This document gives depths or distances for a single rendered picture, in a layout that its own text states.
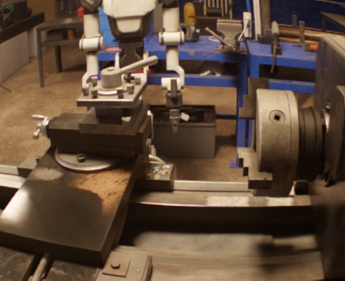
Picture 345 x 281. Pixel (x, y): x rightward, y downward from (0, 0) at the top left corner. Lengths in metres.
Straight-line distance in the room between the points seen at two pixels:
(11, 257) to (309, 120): 0.80
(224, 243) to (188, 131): 1.89
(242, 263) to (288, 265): 0.12
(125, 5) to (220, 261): 1.46
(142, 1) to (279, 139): 1.38
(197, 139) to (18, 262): 2.26
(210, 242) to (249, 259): 0.26
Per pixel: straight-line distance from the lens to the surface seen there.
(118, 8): 2.05
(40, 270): 0.93
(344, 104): 0.69
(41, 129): 1.27
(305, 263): 0.98
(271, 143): 0.81
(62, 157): 1.21
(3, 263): 0.97
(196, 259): 0.95
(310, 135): 0.87
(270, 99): 0.86
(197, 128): 2.97
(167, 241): 1.20
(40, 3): 8.77
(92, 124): 1.12
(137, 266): 0.90
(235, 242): 1.18
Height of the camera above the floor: 1.51
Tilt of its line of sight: 26 degrees down
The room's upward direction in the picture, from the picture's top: 2 degrees counter-clockwise
